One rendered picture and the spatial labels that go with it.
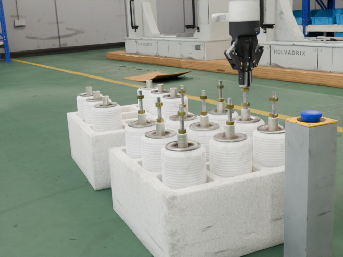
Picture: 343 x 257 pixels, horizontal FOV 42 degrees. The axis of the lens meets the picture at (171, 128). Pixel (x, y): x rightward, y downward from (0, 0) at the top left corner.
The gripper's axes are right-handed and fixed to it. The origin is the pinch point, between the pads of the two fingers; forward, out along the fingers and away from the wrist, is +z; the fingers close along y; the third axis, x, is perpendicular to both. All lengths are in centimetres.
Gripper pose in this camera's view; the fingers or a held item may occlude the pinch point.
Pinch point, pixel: (245, 78)
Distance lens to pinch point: 114.6
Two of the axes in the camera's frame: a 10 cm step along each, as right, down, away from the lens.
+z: 0.6, 9.7, 2.5
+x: -6.4, -1.5, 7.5
